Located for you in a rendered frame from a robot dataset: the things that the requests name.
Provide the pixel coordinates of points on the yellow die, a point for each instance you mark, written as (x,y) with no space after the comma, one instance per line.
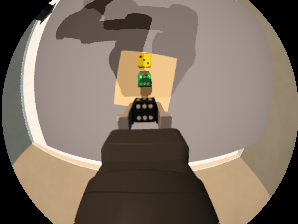
(144,60)

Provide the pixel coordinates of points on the black die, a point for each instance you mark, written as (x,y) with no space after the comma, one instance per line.
(144,109)

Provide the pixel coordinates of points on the green die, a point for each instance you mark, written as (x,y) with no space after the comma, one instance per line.
(144,80)

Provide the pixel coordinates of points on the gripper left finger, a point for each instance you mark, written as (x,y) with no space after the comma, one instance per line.
(126,119)

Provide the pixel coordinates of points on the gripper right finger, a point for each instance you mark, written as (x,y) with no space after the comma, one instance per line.
(163,119)

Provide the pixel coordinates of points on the peach flat mat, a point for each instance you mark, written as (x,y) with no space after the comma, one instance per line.
(162,73)

